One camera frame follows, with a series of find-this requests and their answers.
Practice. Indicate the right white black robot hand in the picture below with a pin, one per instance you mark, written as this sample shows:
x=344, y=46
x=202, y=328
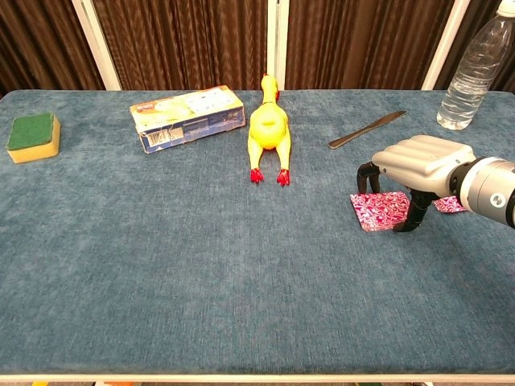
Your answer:
x=426, y=163

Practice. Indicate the pink patterned packet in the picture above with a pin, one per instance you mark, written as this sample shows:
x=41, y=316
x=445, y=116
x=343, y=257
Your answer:
x=378, y=211
x=448, y=205

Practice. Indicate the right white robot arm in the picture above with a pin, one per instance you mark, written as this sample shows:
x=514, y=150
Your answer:
x=489, y=189

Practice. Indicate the metal table knife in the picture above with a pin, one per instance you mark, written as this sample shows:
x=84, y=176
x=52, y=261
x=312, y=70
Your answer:
x=364, y=130

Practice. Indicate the clear plastic water bottle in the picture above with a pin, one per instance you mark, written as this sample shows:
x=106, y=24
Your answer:
x=468, y=80

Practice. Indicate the yellow rubber chicken toy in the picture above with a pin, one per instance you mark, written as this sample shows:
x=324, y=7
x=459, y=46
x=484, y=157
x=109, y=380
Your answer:
x=267, y=128

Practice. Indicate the printed cardboard box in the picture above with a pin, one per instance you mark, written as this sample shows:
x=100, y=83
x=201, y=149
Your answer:
x=189, y=118

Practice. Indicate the blue table cloth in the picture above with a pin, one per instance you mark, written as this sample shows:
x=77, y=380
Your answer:
x=201, y=261

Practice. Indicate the green yellow scrub sponge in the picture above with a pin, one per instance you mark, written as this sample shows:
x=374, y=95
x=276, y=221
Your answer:
x=32, y=138

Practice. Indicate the white partition frame post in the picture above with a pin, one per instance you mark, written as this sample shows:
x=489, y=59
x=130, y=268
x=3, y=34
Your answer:
x=96, y=44
x=277, y=40
x=444, y=44

